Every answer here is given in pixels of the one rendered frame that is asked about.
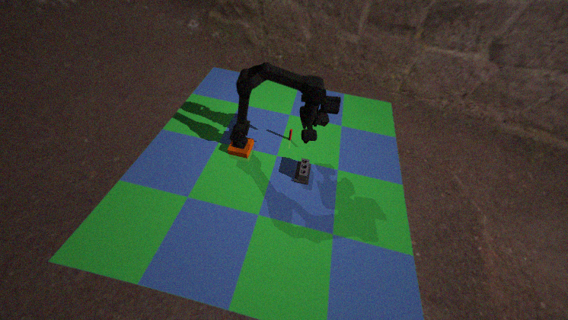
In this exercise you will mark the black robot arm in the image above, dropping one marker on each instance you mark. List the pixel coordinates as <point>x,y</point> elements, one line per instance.
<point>311,87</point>

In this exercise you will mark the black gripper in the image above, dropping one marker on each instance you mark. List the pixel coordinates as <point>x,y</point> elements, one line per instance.
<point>307,121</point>

